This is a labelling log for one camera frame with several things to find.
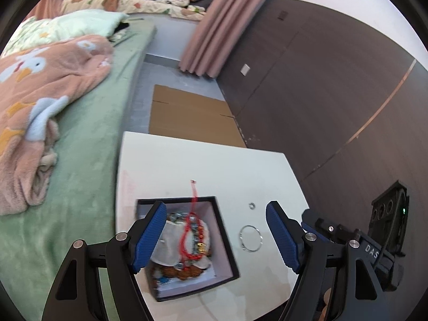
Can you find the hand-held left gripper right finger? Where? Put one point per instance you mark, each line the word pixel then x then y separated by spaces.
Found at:
pixel 282 235

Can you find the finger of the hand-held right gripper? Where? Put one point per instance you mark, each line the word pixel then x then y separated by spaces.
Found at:
pixel 329 229

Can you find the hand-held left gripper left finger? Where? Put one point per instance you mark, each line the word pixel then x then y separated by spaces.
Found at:
pixel 148 237

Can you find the thin silver hoop bangle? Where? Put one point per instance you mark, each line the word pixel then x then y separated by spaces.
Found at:
pixel 240 236

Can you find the black jewelry box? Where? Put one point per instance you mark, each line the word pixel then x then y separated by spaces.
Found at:
pixel 219 227

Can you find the white low table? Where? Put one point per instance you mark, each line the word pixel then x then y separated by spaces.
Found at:
pixel 200 167

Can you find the bed with green sheet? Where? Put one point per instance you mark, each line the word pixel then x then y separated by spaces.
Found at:
pixel 93 140

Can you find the flat cardboard sheet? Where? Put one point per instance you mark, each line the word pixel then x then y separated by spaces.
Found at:
pixel 190 117

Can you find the pink printed blanket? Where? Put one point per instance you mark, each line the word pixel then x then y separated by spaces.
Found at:
pixel 50 90

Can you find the pink curtain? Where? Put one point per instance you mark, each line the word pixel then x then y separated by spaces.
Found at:
pixel 46 5
pixel 227 23

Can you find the light green pillow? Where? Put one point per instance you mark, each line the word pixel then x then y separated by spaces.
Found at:
pixel 87 21

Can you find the printed window seat sheet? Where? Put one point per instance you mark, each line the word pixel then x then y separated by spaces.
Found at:
pixel 143 6

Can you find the white wall socket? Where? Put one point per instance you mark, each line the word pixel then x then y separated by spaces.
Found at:
pixel 245 69

